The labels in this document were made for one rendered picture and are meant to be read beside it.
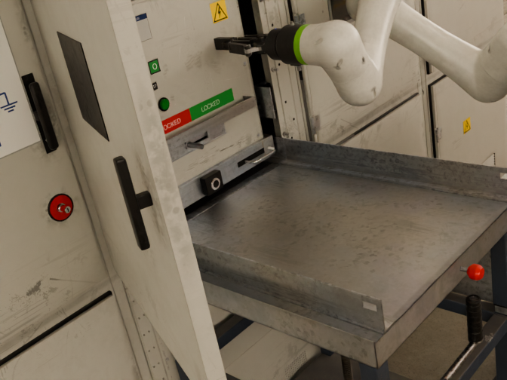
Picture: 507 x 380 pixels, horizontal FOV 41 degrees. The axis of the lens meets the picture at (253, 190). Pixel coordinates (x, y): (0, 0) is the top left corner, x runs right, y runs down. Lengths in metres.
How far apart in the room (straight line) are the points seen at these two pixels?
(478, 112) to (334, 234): 1.54
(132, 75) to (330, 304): 0.61
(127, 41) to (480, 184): 1.02
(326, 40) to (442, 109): 1.24
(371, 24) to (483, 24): 1.29
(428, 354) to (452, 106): 0.95
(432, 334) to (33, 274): 1.57
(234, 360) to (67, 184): 0.79
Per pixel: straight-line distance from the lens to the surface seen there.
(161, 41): 1.69
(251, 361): 2.06
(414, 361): 2.49
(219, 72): 1.82
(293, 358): 2.22
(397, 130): 2.42
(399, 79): 2.40
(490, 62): 1.94
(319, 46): 1.52
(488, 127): 3.08
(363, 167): 1.82
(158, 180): 0.91
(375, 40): 1.67
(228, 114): 1.79
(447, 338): 2.58
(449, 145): 2.77
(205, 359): 1.05
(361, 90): 1.59
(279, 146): 1.98
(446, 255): 1.43
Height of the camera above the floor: 1.59
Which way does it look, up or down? 24 degrees down
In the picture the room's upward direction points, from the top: 12 degrees counter-clockwise
